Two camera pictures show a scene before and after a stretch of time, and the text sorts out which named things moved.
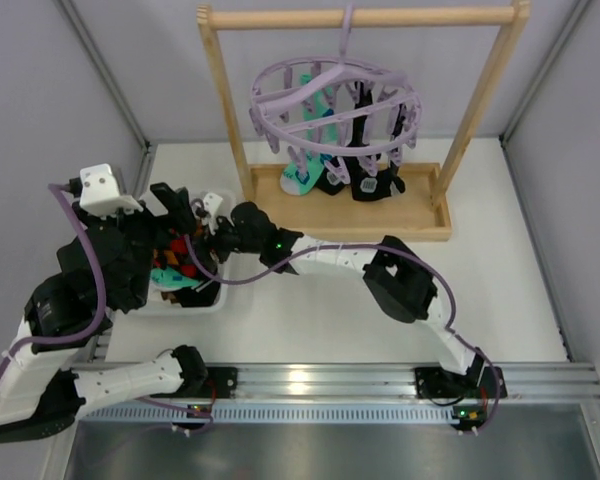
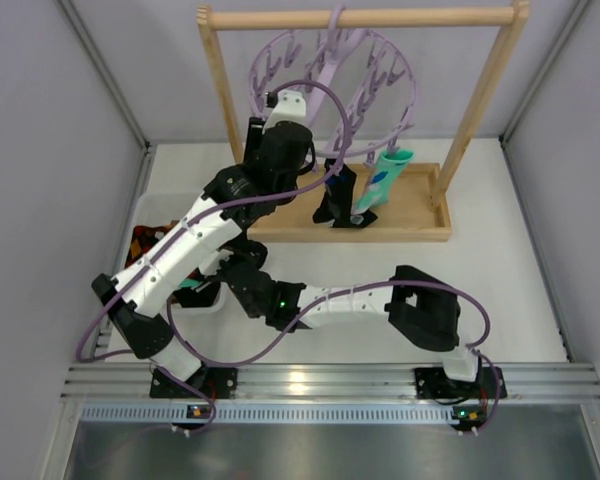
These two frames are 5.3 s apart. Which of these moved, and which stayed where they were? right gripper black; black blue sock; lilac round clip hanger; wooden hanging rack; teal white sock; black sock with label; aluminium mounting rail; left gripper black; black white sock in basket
Moved: right gripper black; left gripper black; lilac round clip hanger; black blue sock; black sock with label; teal white sock
Stayed: aluminium mounting rail; black white sock in basket; wooden hanging rack
